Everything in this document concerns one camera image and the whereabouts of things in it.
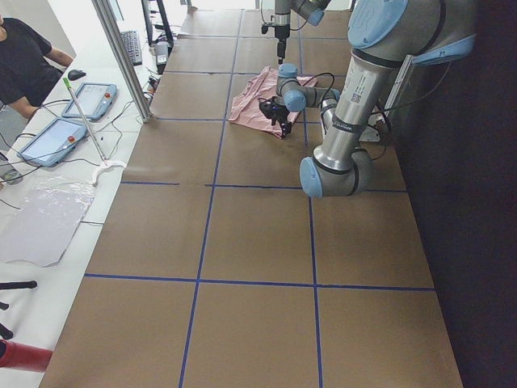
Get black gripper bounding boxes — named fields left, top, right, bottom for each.
left=261, top=23, right=288, bottom=65
left=258, top=96, right=292, bottom=139

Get pink printed t-shirt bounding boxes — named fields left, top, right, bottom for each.
left=229, top=66, right=317, bottom=138

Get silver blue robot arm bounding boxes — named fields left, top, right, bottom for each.
left=261, top=0, right=330, bottom=65
left=259, top=0, right=478, bottom=197

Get black keyboard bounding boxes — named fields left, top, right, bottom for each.
left=120, top=30, right=143, bottom=65

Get long reach stick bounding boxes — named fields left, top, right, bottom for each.
left=63, top=78, right=127, bottom=187

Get blue teach pendant far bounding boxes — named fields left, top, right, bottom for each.
left=73, top=82, right=118, bottom=122

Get blue teach pendant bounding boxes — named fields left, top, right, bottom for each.
left=18, top=118, right=86, bottom=167
left=73, top=82, right=118, bottom=122

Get black computer mouse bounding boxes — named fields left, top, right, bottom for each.
left=67, top=69, right=86, bottom=81

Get blue teach pendant near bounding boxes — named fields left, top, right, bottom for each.
left=18, top=118, right=86, bottom=167

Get person in black shirt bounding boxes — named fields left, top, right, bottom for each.
left=1, top=17, right=74, bottom=120

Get clear plastic bag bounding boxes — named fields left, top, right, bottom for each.
left=1, top=176, right=95, bottom=268

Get red fire extinguisher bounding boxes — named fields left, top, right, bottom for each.
left=1, top=339, right=53, bottom=373

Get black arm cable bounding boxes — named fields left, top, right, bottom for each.
left=310, top=60, right=453, bottom=162

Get aluminium frame post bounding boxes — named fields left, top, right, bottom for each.
left=91, top=0, right=151, bottom=123

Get black camera tripod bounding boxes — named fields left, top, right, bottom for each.
left=1, top=280, right=38, bottom=340

